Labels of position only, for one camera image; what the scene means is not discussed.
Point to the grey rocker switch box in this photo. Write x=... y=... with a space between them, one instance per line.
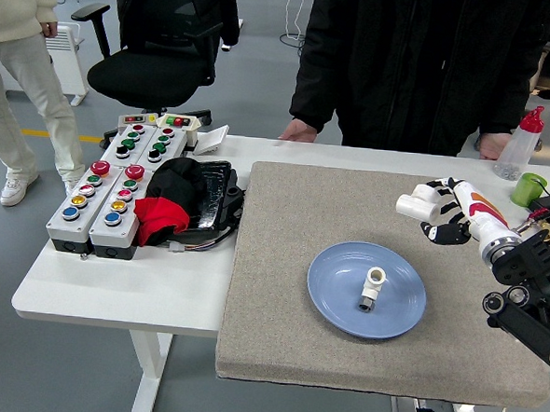
x=127 y=121

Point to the small white pipe fitting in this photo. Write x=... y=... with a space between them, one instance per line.
x=372 y=286

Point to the large white pipe tee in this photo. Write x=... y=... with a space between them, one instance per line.
x=415 y=206

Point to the green cup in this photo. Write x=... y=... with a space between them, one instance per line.
x=523 y=193

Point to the white switch plate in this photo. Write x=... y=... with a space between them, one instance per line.
x=214 y=137

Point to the person in white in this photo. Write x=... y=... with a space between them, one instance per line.
x=16 y=13

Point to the five-button control box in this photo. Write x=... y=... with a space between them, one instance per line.
x=63 y=228
x=131 y=227

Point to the four-button control box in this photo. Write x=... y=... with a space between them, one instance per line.
x=173 y=144
x=120 y=138

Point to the black office chair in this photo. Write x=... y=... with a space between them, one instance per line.
x=142 y=79

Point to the white table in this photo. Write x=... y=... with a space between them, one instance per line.
x=125 y=290

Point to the beige green-red switch box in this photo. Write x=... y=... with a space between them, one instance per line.
x=192 y=125

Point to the person's right hand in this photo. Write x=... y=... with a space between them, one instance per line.
x=300 y=130

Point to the person in black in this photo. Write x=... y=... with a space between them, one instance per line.
x=405 y=60

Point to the blue round plate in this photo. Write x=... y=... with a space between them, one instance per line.
x=335 y=289

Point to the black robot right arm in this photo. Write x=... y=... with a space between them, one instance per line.
x=528 y=263

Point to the black and red cloth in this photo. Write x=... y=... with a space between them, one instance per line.
x=173 y=186

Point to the person's left hand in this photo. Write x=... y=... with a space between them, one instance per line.
x=493 y=145

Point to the grey-brown mat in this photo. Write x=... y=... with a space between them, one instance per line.
x=349 y=206

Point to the white panel heater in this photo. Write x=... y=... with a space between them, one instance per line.
x=70 y=72

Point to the black electronic housing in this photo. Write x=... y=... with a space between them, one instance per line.
x=217 y=188

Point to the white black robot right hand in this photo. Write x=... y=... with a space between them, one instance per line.
x=482 y=211

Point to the clear bottle red cap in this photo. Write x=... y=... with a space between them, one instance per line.
x=516 y=151

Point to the grey office chair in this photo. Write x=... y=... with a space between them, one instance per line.
x=547 y=64

